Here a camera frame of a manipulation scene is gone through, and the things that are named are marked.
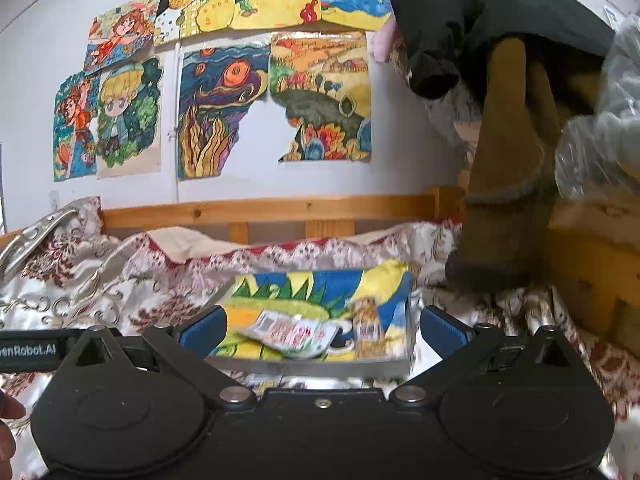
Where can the person's left hand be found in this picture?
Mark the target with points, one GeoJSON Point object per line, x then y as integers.
{"type": "Point", "coordinates": [10, 405]}

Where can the clear plastic bag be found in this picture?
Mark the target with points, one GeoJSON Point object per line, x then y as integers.
{"type": "Point", "coordinates": [600, 130]}

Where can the white red snack packet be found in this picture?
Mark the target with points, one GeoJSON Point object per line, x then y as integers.
{"type": "Point", "coordinates": [290, 335]}

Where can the floral blanket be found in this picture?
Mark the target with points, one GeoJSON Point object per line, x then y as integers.
{"type": "Point", "coordinates": [100, 290]}

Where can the swirling night sky drawing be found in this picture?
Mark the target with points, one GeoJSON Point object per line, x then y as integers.
{"type": "Point", "coordinates": [220, 105]}

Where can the colourful tray liner drawing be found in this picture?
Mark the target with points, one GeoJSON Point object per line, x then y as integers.
{"type": "Point", "coordinates": [325, 292]}

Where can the grey patterned cloth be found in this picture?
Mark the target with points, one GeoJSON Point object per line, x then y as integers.
{"type": "Point", "coordinates": [450, 115]}

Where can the red-haired figure drawing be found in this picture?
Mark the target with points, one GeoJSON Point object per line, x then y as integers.
{"type": "Point", "coordinates": [75, 125]}

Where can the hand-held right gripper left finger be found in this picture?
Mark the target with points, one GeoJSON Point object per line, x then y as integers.
{"type": "Point", "coordinates": [205, 331]}

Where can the yellow wooden furniture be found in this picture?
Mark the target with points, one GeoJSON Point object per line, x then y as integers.
{"type": "Point", "coordinates": [590, 270]}

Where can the pineapple drawing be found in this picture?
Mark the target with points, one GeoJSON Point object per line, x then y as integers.
{"type": "Point", "coordinates": [200, 10]}

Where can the blonde figure drawing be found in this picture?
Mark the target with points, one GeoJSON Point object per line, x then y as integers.
{"type": "Point", "coordinates": [130, 115]}

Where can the red-haired girl drawing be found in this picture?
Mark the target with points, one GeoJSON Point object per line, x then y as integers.
{"type": "Point", "coordinates": [120, 30]}

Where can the white wall conduit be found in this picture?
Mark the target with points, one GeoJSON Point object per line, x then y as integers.
{"type": "Point", "coordinates": [176, 195]}

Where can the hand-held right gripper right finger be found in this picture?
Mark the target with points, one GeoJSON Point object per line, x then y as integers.
{"type": "Point", "coordinates": [442, 331]}

